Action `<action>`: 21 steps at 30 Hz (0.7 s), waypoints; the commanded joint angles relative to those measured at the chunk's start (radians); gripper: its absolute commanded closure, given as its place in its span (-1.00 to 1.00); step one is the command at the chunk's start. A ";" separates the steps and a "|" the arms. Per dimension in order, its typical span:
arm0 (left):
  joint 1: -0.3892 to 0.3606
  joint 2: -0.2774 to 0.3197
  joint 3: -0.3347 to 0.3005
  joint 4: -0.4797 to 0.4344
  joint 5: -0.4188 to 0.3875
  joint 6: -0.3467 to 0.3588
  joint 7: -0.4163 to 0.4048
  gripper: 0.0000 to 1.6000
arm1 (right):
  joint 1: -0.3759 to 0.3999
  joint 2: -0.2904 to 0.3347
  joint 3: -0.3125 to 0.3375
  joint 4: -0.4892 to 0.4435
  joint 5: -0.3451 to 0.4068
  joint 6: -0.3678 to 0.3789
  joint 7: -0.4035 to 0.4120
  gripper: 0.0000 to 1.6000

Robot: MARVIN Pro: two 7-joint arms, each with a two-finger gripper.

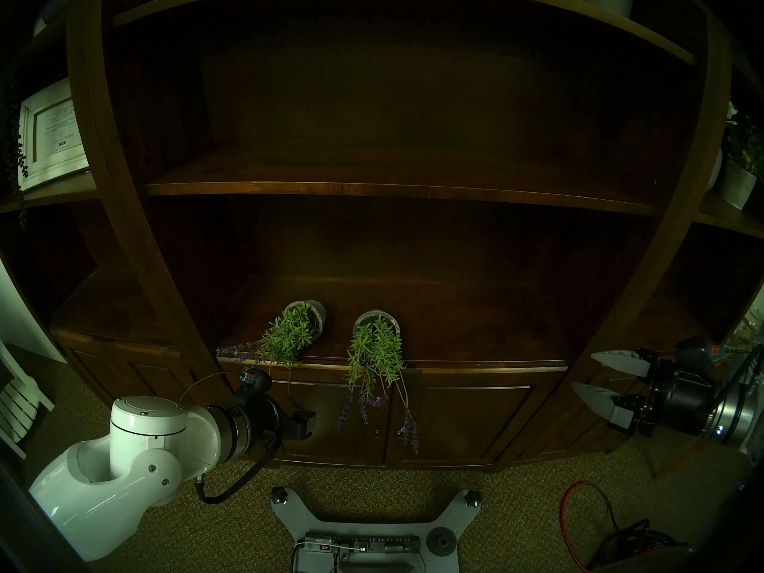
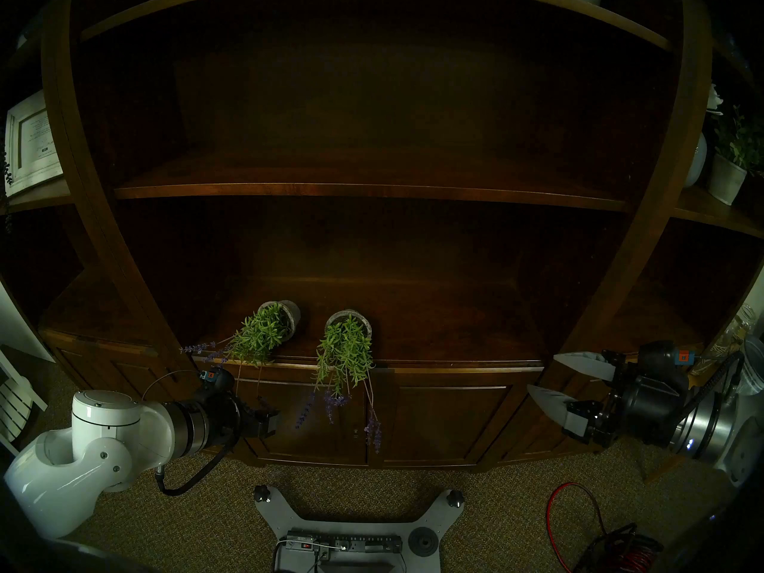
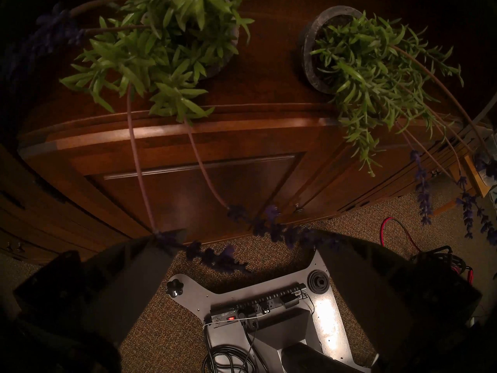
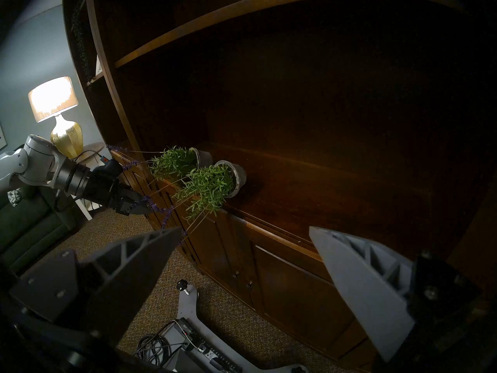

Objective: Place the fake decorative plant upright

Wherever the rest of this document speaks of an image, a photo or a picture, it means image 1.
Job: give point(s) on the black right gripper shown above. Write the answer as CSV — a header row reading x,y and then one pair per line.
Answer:
x,y
680,393

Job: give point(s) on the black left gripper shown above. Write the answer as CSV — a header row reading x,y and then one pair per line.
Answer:
x,y
259,407

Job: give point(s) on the potted fake lavender plant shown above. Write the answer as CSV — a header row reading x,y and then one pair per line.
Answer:
x,y
289,337
373,351

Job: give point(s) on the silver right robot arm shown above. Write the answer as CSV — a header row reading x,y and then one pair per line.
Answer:
x,y
731,407

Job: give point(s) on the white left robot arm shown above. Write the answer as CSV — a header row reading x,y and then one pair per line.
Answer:
x,y
143,422

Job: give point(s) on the green plant in white pot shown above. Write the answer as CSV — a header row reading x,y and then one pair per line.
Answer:
x,y
737,184

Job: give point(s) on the dark trailing plant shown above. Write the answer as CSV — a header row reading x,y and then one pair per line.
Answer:
x,y
21,160

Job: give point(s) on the grey power strip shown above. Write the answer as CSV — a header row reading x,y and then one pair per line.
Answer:
x,y
382,543

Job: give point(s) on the clear glass jar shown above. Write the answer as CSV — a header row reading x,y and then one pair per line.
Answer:
x,y
751,330

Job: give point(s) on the dark wooden bookcase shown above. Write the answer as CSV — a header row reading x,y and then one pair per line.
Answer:
x,y
418,249

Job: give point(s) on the white slatted chair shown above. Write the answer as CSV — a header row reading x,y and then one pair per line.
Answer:
x,y
18,399

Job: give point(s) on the white framed certificate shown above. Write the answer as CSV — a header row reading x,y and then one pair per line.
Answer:
x,y
54,136

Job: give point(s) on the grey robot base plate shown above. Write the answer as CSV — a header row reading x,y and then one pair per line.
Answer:
x,y
370,527

